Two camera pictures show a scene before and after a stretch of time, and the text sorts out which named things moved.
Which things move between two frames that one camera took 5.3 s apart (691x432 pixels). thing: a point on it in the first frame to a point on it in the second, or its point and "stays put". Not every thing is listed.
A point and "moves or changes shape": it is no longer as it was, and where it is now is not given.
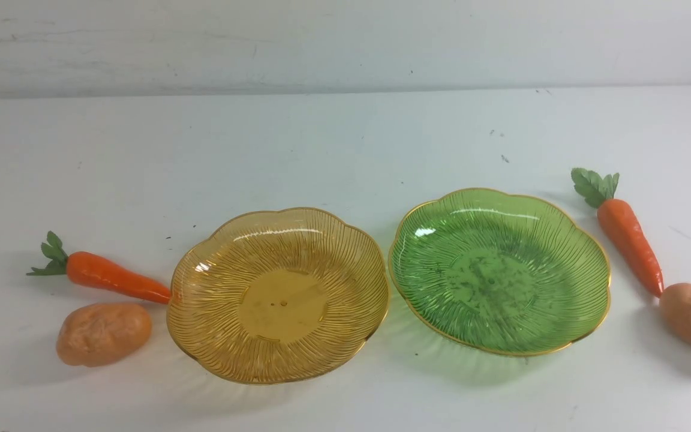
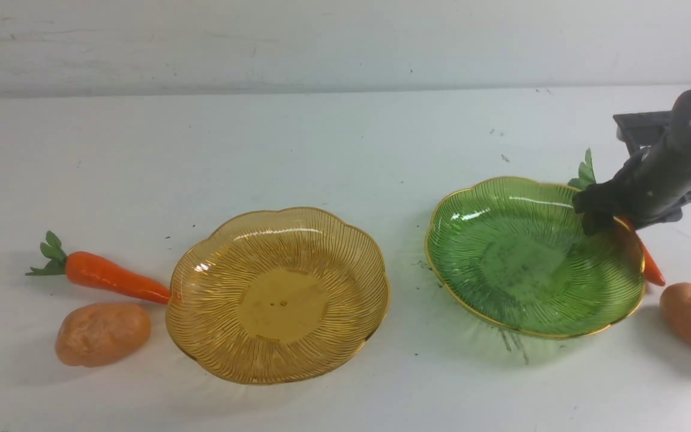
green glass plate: x=504 y=273 moves or changes shape
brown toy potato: x=99 y=333 stays put
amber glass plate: x=280 y=297 stays put
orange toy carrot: x=88 y=272 stays put
